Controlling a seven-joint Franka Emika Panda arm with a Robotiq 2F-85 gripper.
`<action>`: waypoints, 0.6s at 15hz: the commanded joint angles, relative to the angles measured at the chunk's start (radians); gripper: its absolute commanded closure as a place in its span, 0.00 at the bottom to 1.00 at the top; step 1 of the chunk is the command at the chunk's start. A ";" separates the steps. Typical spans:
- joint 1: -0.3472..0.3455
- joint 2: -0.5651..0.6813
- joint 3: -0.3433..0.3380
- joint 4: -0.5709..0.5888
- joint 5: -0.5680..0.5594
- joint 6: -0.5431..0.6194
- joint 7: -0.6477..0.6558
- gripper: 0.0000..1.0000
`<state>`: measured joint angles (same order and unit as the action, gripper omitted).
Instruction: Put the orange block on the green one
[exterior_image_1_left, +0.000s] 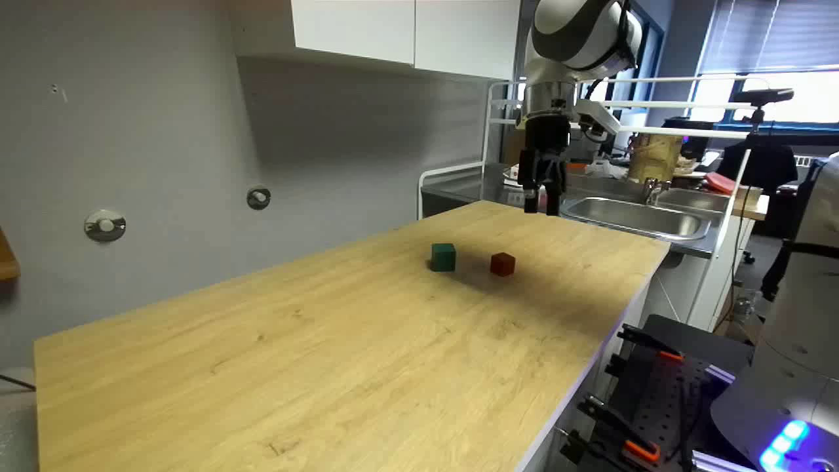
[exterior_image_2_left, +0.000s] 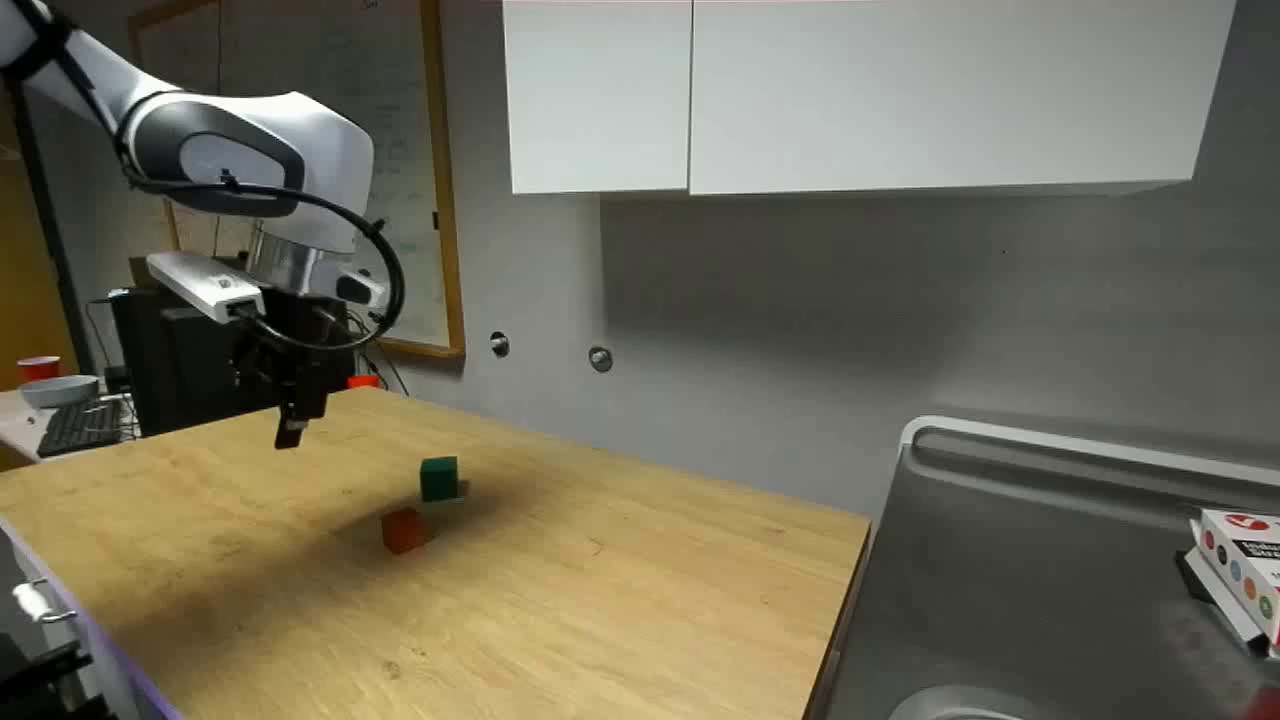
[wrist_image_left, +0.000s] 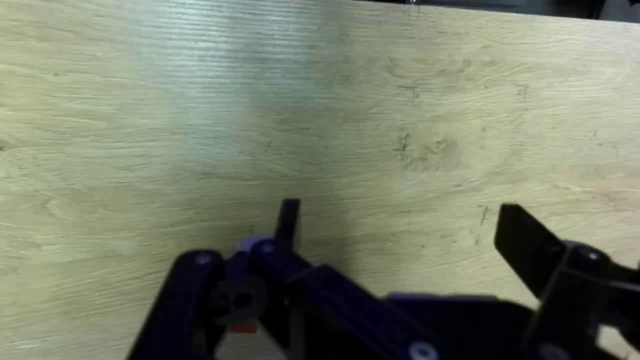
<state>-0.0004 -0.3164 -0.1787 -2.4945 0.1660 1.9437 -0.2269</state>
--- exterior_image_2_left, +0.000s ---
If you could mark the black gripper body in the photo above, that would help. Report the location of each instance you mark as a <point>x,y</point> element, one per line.
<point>296,347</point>

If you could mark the green block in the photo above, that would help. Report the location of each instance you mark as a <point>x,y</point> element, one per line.
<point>438,479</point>

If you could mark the black keyboard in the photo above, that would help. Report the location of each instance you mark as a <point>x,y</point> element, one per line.
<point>82,426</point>

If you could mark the round metal wall fixture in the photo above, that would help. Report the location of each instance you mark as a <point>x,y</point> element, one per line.
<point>496,343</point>
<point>603,357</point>

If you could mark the wide white wall cabinet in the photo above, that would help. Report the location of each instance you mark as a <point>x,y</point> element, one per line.
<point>952,91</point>

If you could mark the narrow white wall cabinet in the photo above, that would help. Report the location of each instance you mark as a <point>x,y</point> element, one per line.
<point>596,92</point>

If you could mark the black computer case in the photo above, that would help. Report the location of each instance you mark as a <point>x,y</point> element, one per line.
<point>174,363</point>

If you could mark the colourful printed cardboard box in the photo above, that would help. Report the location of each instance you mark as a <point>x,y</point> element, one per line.
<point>1240,564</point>

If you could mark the orange block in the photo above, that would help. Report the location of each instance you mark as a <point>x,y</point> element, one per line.
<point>404,528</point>

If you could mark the stainless steel sink counter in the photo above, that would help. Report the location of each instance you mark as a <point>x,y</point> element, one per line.
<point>1053,586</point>

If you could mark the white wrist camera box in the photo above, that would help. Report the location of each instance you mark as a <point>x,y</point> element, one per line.
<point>202,286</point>

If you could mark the grey bowl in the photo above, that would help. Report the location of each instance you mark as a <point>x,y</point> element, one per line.
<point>63,388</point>

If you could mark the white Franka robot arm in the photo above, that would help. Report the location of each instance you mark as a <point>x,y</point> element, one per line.
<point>283,143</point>

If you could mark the wooden framed whiteboard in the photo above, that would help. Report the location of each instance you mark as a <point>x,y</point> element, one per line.
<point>404,187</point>

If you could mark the red plastic cup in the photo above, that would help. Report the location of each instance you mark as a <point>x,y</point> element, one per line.
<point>39,365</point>

